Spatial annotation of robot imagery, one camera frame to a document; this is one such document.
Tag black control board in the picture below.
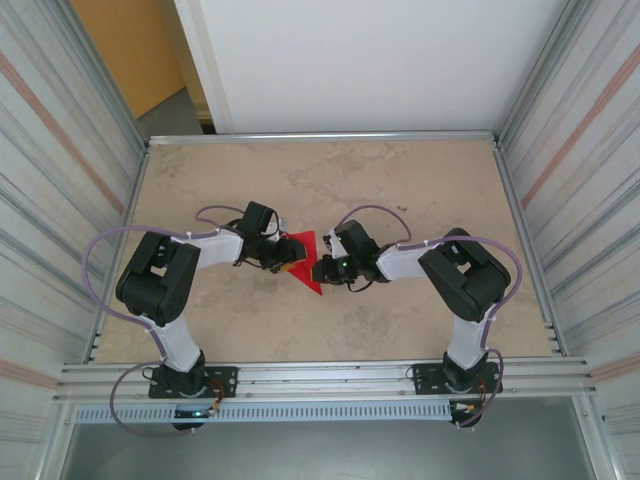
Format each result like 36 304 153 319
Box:
171 407 209 434
448 399 485 431

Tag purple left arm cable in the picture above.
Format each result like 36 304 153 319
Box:
82 205 251 439

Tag orange wooden door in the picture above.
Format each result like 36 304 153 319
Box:
71 0 187 120

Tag aluminium mounting rail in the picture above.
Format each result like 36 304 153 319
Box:
52 355 599 404

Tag red paper sheet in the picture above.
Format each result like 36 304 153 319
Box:
285 229 326 298

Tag aluminium table side rail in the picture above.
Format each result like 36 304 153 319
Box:
89 144 151 364
492 139 569 357

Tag white door frame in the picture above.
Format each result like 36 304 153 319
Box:
173 0 235 135

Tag grey metal shelf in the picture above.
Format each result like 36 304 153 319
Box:
59 397 601 480

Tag aluminium frame crossbar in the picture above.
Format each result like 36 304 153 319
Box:
146 130 501 147

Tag grey slotted cable duct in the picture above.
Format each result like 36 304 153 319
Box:
73 402 454 424

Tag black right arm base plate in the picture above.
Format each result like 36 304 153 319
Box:
412 360 503 396

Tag white backdrop board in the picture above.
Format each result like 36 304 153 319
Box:
198 0 571 134

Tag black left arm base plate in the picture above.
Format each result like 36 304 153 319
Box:
148 365 239 400

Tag aluminium frame post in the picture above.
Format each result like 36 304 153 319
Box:
492 0 596 151
49 0 151 156

